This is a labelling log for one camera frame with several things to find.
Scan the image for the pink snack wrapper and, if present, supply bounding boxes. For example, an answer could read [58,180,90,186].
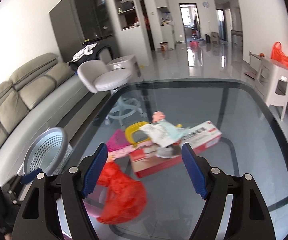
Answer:
[106,141,153,163]

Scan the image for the white plastic stool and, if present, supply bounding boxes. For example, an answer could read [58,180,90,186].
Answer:
[107,55,141,77]
[254,56,288,121]

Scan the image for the pile of clothes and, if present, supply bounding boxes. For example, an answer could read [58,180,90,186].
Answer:
[68,43,113,72]

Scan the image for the grey sofa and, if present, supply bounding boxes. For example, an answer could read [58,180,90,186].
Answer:
[0,53,107,185]

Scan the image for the red plastic bag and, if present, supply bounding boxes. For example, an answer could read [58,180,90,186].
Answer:
[97,161,147,224]

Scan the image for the white swivel chair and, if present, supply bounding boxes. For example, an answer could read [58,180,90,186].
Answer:
[77,60,147,128]

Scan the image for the round wall clock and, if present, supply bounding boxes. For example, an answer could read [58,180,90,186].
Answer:
[203,2,210,8]

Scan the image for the red white toothpaste box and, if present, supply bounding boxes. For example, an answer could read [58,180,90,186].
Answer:
[130,121,222,178]

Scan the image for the pink toy on floor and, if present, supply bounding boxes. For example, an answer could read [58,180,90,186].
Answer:
[190,41,199,50]

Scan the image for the pink plastic shuttlecock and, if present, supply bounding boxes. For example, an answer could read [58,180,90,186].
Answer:
[106,129,130,152]

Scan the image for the white plastic stool right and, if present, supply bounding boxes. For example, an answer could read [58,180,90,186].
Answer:
[254,56,288,121]

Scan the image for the small brown waste bin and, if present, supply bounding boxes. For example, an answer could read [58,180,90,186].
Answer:
[160,42,168,51]

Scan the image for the orange plastic bag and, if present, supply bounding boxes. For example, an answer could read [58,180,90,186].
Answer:
[270,42,288,68]

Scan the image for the pink pig toy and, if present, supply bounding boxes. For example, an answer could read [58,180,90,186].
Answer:
[152,111,165,123]

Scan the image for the white plastic stool left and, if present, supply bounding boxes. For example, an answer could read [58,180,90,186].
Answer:
[107,55,141,77]

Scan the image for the silver perforated trash bin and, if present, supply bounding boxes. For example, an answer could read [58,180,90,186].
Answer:
[22,127,73,176]

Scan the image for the yellow plastic ring bowl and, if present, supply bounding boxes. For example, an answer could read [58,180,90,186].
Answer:
[124,121,151,145]

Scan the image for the dark grey cabinet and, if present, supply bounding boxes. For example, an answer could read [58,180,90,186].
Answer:
[49,0,120,62]

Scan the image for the white teal snack wrapper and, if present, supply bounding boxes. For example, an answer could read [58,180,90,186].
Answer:
[139,120,188,147]

